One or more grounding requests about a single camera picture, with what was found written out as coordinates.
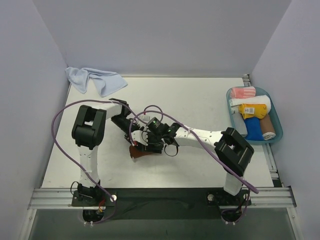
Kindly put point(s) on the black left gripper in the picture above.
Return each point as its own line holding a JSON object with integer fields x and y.
{"x": 129, "y": 137}

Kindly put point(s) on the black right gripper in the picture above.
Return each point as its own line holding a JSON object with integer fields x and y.
{"x": 155, "y": 146}

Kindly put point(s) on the brown towel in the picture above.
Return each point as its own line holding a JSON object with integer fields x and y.
{"x": 135, "y": 153}

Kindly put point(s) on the light blue towel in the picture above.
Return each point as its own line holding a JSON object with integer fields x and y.
{"x": 106, "y": 82}

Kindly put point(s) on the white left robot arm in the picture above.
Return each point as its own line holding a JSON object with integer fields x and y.
{"x": 88, "y": 132}

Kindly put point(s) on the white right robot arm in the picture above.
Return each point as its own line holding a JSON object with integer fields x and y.
{"x": 227, "y": 147}

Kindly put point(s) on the grey rolled towel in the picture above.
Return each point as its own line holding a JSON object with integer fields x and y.
{"x": 239, "y": 123}

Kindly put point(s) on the white rolled towel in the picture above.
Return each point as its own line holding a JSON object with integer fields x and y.
{"x": 256, "y": 100}

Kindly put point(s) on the blue rolled towel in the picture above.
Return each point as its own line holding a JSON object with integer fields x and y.
{"x": 254, "y": 132}

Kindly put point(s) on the pink striped rolled towel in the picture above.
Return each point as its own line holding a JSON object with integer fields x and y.
{"x": 243, "y": 92}

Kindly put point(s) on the yellow rolled towel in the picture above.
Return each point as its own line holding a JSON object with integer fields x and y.
{"x": 253, "y": 110}

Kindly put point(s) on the tan rolled towel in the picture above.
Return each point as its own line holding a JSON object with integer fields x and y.
{"x": 267, "y": 129}

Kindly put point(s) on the blue plastic tray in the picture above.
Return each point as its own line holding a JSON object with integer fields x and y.
{"x": 273, "y": 117}

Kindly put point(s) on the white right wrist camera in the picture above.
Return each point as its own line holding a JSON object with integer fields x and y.
{"x": 139, "y": 137}

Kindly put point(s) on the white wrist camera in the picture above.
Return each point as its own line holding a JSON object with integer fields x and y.
{"x": 145, "y": 118}
{"x": 139, "y": 137}

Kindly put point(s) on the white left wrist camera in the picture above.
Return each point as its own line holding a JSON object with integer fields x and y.
{"x": 145, "y": 118}

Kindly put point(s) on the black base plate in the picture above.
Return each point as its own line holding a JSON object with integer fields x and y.
{"x": 168, "y": 210}

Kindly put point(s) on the aluminium frame rail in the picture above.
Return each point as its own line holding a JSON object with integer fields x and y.
{"x": 65, "y": 198}

